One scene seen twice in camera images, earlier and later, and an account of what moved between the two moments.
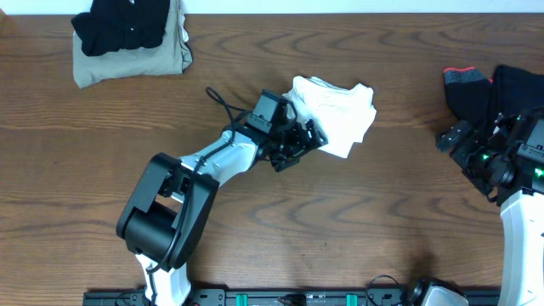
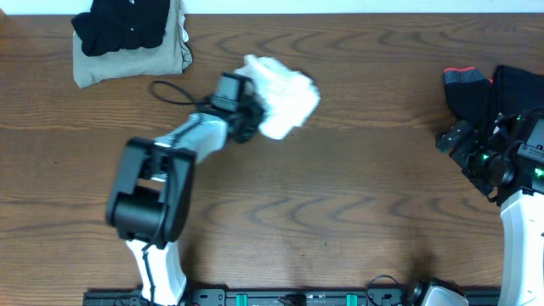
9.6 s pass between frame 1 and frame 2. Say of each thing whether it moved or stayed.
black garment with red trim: stayed
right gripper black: stayed
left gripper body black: moved
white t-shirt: moved
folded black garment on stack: stayed
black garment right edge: stayed
